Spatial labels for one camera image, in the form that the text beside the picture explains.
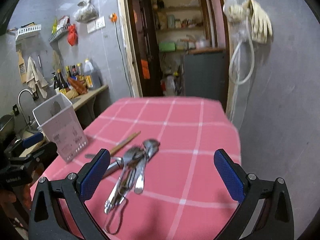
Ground white perforated utensil holder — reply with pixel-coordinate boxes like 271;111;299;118
33;93;88;163

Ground wire handled tool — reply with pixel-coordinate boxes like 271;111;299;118
105;170;134;235

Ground wooden chopsticks pair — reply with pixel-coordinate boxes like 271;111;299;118
109;131;141;156

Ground steel spoon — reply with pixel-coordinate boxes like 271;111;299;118
134;139;160;194
104;146;144;214

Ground steel handled peeler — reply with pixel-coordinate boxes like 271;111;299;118
85;153;124;180

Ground person's left hand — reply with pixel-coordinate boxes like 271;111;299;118
1;184;32;218

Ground chrome sink faucet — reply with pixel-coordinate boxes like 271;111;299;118
17;88;37;129

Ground beige hanging towel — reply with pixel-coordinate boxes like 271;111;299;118
26;56;48;99

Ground dark soy sauce bottle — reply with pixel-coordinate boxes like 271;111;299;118
57;69;70;94

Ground wooden cutting board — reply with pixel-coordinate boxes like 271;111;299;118
17;50;27;83

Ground large oil jug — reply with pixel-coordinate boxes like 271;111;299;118
84;59;101;90

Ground pink checkered tablecloth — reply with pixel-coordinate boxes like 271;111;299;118
44;97;241;239

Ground red plastic bag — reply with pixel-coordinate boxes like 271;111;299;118
67;24;78;46

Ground clear bag of dried goods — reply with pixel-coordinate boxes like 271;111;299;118
73;0;99;23

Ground green box on shelf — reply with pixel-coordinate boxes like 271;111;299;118
158;42;176;53

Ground dark grey cabinet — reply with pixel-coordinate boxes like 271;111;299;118
182;48;228;109

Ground cream rubber gloves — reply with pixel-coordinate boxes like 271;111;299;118
223;0;273;44

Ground grey wall shelf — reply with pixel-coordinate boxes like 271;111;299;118
48;23;71;43

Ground white wall rack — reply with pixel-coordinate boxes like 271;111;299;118
15;24;42;42

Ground white wall socket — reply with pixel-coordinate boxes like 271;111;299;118
87;16;106;34

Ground white hose loop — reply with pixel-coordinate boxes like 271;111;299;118
228;17;256;86

